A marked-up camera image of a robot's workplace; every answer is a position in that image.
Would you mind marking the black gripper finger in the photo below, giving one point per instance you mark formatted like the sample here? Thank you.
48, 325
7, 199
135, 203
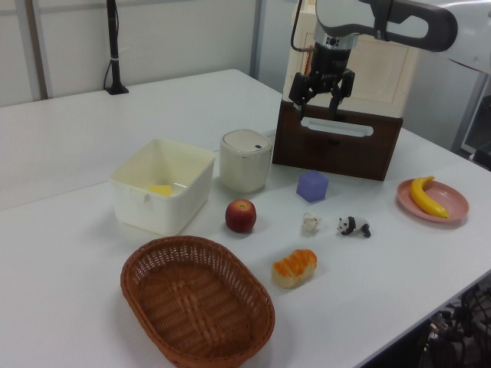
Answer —
301, 86
344, 86

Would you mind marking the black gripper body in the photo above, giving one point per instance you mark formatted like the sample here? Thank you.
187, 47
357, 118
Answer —
331, 63

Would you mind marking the orange striped bread loaf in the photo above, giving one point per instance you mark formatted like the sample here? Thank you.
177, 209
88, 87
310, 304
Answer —
293, 268

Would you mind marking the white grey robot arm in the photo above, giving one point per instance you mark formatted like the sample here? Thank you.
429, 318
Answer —
341, 19

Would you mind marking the brown wicker basket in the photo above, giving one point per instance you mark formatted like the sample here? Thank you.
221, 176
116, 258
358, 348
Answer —
199, 306

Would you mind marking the cream plastic storage box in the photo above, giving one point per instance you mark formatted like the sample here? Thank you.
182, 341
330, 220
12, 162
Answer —
379, 73

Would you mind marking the dark brown wooden drawer box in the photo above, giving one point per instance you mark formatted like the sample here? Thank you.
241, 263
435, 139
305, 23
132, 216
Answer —
345, 153

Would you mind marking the cream small lidded trash can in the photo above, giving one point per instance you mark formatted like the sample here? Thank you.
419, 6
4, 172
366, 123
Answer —
243, 168

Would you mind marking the purple cube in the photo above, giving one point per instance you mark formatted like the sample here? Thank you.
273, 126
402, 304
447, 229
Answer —
311, 188

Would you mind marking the yellow banana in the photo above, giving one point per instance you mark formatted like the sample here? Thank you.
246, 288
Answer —
422, 197

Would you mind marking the panda figurine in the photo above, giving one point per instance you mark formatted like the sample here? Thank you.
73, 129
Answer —
354, 224

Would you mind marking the red apple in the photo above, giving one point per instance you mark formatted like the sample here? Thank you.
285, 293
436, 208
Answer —
240, 216

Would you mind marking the pink plate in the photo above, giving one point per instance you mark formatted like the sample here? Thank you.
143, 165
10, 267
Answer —
452, 203

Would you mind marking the yellow cheese wedge toy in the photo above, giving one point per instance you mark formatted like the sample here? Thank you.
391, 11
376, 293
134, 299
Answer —
160, 190

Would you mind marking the cream open plastic bin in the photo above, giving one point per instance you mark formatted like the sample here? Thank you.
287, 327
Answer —
172, 214

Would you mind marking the black pole stand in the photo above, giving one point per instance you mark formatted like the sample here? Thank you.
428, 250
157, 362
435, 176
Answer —
114, 46

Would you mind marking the grey metal frame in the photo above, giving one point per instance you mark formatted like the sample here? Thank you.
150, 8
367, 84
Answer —
466, 115

